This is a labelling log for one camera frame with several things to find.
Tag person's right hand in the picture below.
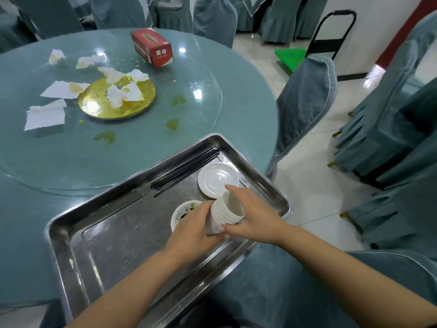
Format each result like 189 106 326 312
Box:
219 184 290 246

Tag person's left hand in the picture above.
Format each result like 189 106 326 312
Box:
163 200 229 261

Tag stack of white ribbed cups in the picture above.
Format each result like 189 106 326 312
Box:
206 190 246 236

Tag person's right forearm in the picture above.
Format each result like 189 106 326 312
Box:
278 225 437 328

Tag person's left forearm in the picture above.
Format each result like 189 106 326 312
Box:
65 243 192 328

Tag white dish with dark residue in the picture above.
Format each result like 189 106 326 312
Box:
171 200 205 233

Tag white saucer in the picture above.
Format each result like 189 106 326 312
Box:
198 163 240 199

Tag bundle of black chopsticks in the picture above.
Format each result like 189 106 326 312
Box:
150 148 222 198

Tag stainless steel tray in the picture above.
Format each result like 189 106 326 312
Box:
45 134 293 325

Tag round glass turntable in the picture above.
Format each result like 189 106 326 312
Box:
0 29 223 197

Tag teal tablecloth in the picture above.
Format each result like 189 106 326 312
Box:
0 28 342 328

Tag teal covered chair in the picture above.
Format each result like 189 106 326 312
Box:
348 10 437 117
341 250 437 328
266 55 338 181
340 174 437 252
328 78 437 189

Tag round gold plate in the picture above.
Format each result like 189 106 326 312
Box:
77 76 156 120

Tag red tissue box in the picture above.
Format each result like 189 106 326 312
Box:
130 29 173 69

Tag row of teal background chairs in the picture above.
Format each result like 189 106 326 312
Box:
0 0 330 54

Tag scattered crumpled white napkins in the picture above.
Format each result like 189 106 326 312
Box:
24 49 150 131

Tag green platform trolley black handle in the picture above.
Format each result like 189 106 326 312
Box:
275 10 369 82

